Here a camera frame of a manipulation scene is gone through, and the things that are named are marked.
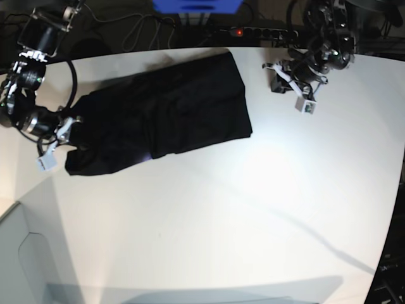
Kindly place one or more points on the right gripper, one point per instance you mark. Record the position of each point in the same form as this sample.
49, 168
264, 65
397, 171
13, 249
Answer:
51, 131

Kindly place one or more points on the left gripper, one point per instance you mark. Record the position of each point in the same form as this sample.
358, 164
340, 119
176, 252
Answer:
294, 75

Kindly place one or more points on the black T-shirt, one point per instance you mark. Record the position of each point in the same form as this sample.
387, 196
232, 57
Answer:
149, 115

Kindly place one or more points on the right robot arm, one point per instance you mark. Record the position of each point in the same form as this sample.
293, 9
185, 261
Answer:
39, 42

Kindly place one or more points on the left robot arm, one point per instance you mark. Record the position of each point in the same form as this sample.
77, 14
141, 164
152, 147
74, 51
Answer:
327, 45

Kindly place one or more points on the blue box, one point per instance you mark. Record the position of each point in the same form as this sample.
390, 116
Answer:
197, 6

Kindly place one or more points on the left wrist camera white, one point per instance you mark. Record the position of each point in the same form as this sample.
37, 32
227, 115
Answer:
305, 106

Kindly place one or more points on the white power strip red switch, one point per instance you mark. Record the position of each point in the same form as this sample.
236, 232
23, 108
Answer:
271, 34

